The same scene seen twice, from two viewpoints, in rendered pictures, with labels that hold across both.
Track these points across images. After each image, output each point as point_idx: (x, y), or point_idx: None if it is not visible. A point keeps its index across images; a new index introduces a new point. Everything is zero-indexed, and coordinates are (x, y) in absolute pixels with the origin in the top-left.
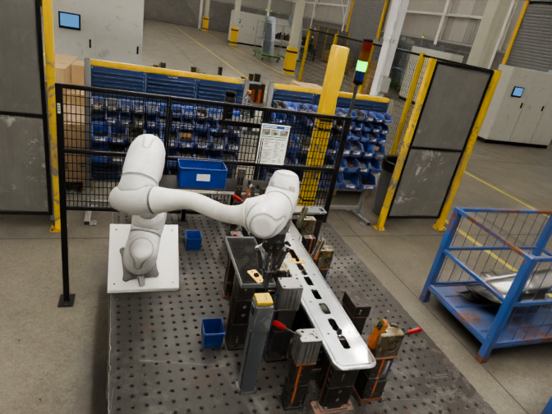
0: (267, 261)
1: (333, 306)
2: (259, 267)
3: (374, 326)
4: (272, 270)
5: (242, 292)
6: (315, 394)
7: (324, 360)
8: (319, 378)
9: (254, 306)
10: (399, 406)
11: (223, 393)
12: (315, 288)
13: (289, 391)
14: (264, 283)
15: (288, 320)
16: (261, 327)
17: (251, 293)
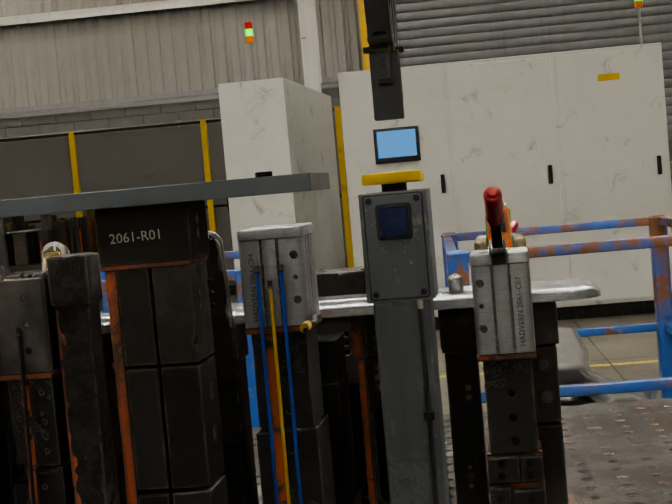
0: (390, 4)
1: (337, 297)
2: (387, 28)
3: (478, 244)
4: (396, 44)
5: (200, 321)
6: None
7: (457, 412)
8: (461, 494)
9: (402, 202)
10: (571, 459)
11: None
12: (236, 307)
13: (542, 474)
14: (391, 105)
15: (317, 371)
16: (435, 275)
17: (209, 322)
